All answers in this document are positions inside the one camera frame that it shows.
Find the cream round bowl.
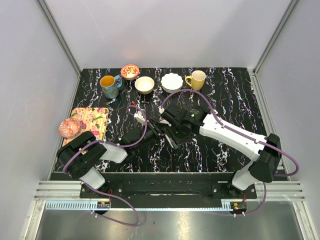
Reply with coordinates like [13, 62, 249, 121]
[134, 76, 155, 95]

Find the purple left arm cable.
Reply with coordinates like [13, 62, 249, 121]
[62, 104, 148, 226]

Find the white scalloped bowl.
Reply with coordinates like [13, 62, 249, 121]
[160, 73, 184, 94]

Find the floral wooden tray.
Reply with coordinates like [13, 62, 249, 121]
[62, 107, 109, 146]

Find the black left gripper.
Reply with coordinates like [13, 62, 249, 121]
[133, 117, 167, 152]

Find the orange patterned small bowl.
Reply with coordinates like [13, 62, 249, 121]
[120, 64, 140, 81]

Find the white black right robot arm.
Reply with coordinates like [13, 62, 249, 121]
[159, 103, 282, 198]

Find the white red remote control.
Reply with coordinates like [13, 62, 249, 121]
[159, 119, 178, 149]

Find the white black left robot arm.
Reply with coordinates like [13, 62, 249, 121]
[56, 119, 167, 198]

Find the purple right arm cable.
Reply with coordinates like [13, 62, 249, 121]
[159, 89, 300, 217]

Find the red patterned bowl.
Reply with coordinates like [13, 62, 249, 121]
[58, 117, 82, 139]

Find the blue floral mug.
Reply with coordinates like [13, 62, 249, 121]
[99, 75, 123, 99]

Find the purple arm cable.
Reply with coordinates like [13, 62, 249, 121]
[62, 104, 148, 226]
[159, 89, 300, 217]

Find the yellow mug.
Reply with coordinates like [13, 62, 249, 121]
[184, 70, 207, 91]

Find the aluminium frame post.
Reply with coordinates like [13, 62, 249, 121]
[36, 0, 82, 76]

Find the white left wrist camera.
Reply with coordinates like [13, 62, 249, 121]
[133, 111, 147, 126]

